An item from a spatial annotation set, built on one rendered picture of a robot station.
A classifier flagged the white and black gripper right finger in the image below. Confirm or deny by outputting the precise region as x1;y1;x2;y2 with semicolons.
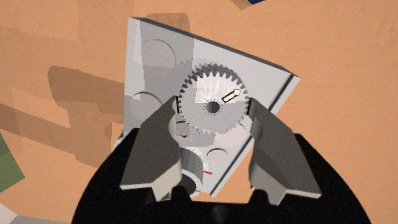
246;97;372;224

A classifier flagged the blue open tray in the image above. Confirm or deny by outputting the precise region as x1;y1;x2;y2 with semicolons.
248;0;265;5

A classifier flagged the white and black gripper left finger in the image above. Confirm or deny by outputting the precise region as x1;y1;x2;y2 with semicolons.
71;95;182;224

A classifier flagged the grey toothed gear with painted arrow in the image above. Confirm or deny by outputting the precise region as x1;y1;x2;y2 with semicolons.
178;64;249;135

